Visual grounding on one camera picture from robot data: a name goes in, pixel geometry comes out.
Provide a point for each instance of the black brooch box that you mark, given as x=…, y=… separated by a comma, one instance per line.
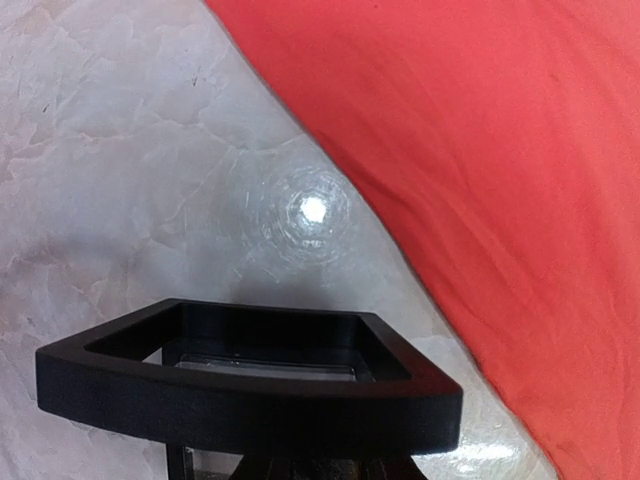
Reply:
x=280, y=388

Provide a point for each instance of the red t-shirt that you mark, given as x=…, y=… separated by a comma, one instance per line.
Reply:
x=498, y=141

